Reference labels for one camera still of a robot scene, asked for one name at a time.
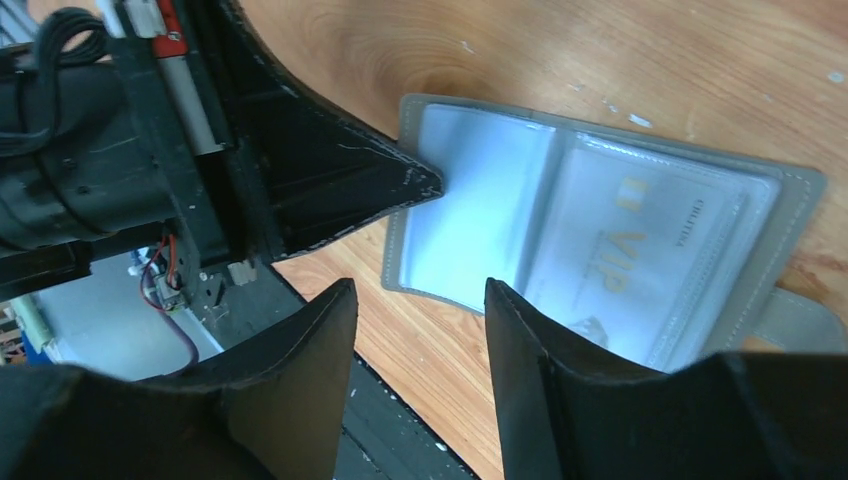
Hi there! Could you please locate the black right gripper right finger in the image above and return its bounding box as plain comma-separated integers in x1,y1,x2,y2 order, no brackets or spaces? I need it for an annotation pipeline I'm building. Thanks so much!
484,279,847,479

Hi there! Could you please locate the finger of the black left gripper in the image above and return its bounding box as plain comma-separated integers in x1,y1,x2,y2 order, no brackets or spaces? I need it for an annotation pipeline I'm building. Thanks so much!
192,1,443,260

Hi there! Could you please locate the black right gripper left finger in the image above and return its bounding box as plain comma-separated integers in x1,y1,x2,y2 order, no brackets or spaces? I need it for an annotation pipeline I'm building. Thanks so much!
0,278,360,480

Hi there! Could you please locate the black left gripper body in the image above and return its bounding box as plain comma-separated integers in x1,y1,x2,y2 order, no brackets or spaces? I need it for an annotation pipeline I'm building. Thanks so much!
1,1,279,300

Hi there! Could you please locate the white VIP card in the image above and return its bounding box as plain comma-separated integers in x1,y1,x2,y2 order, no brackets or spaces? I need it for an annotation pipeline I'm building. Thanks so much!
523,134,781,371

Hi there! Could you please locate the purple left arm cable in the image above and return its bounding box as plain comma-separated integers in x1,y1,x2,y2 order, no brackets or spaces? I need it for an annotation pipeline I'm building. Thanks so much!
139,235,200,372

